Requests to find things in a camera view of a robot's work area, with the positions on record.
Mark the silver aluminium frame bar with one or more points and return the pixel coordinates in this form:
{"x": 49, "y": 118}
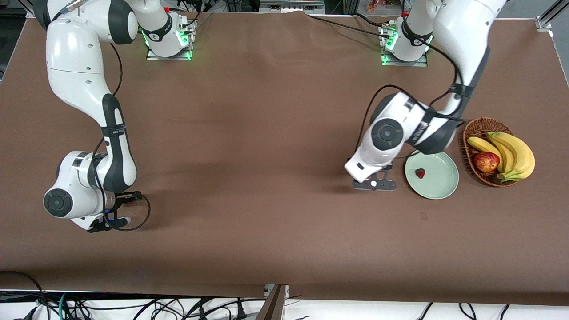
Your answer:
{"x": 291, "y": 5}

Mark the aluminium corner profile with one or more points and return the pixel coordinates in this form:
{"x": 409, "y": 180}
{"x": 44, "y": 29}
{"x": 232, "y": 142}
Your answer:
{"x": 544, "y": 20}

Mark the brown table cloth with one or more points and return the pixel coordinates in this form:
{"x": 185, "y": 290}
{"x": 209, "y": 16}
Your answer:
{"x": 284, "y": 133}

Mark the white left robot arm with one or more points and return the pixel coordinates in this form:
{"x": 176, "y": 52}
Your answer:
{"x": 462, "y": 31}

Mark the yellow banana bunch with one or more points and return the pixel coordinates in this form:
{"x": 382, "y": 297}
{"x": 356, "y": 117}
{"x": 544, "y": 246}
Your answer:
{"x": 518, "y": 153}

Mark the brown post with bracket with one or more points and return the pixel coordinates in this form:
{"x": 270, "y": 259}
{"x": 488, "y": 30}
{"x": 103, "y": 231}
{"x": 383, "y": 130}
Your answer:
{"x": 272, "y": 306}

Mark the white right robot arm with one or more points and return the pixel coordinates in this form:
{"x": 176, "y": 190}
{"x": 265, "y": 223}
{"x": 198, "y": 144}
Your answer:
{"x": 75, "y": 58}

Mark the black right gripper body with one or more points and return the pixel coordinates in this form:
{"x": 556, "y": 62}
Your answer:
{"x": 126, "y": 198}

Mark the red strawberry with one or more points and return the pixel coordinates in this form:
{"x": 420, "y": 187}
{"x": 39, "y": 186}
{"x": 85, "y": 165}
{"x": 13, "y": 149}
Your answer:
{"x": 420, "y": 173}

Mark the red apple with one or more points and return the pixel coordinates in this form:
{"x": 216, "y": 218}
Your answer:
{"x": 486, "y": 162}

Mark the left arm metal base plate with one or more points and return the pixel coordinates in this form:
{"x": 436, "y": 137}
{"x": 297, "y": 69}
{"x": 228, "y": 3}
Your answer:
{"x": 420, "y": 61}

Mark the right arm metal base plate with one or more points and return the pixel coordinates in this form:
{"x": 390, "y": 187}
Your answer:
{"x": 189, "y": 42}

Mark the brown wicker basket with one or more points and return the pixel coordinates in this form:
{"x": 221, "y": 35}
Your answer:
{"x": 478, "y": 131}

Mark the pale green round plate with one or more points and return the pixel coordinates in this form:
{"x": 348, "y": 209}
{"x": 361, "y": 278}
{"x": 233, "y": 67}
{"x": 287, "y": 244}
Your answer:
{"x": 438, "y": 178}

